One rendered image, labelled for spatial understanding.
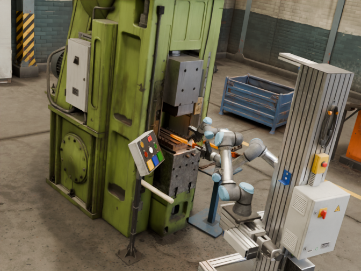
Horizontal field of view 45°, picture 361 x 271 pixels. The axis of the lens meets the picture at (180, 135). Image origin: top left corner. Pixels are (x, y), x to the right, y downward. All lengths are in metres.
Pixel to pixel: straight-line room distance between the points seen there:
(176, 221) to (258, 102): 3.83
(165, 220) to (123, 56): 1.62
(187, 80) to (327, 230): 1.71
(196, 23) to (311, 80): 1.42
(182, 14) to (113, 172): 1.66
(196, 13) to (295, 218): 1.96
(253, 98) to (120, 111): 4.11
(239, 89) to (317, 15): 4.51
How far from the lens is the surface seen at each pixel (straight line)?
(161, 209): 4.36
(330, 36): 11.73
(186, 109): 4.03
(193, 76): 3.96
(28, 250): 4.28
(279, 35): 12.56
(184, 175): 4.26
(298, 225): 3.18
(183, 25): 3.94
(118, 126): 4.11
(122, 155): 4.24
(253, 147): 3.65
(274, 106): 7.71
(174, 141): 4.13
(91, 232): 4.50
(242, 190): 3.38
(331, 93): 3.02
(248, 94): 7.92
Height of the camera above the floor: 2.56
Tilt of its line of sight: 21 degrees down
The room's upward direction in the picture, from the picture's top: 8 degrees clockwise
